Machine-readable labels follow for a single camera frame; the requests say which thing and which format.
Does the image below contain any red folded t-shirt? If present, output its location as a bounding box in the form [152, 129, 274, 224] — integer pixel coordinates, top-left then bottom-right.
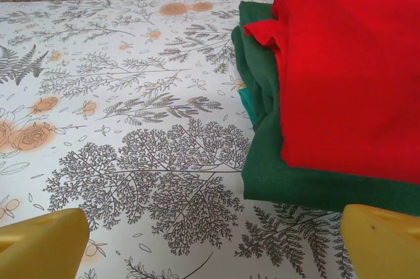
[244, 0, 420, 178]

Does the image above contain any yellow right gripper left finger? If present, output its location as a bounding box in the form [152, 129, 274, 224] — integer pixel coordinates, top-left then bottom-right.
[0, 207, 91, 279]

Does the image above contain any teal folded t-shirt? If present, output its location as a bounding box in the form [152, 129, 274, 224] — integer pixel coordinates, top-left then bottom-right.
[238, 87, 260, 122]

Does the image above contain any dark green folded t-shirt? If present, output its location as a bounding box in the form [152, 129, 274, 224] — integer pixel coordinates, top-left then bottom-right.
[231, 0, 420, 217]

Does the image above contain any floral patterned tablecloth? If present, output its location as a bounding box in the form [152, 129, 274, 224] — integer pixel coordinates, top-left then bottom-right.
[0, 0, 420, 279]

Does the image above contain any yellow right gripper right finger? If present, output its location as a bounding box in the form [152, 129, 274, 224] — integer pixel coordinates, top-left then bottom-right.
[340, 204, 420, 279]

